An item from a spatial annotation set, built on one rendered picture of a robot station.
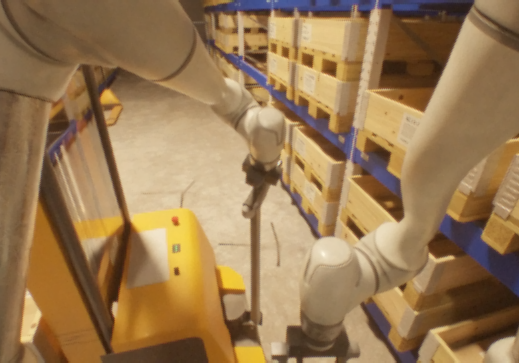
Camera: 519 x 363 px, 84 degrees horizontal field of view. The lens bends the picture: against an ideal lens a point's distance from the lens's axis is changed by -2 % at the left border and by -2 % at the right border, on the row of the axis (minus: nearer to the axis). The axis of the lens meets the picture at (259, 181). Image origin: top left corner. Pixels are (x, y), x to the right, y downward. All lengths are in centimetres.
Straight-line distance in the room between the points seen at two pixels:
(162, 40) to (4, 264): 34
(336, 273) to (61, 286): 87
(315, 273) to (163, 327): 82
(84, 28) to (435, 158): 35
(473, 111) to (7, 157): 49
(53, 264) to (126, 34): 84
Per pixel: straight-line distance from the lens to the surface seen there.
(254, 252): 141
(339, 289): 55
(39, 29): 39
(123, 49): 37
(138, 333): 126
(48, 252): 106
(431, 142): 32
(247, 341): 189
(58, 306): 122
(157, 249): 155
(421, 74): 237
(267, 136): 77
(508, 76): 27
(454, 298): 190
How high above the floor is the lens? 189
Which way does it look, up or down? 30 degrees down
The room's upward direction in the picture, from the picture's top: straight up
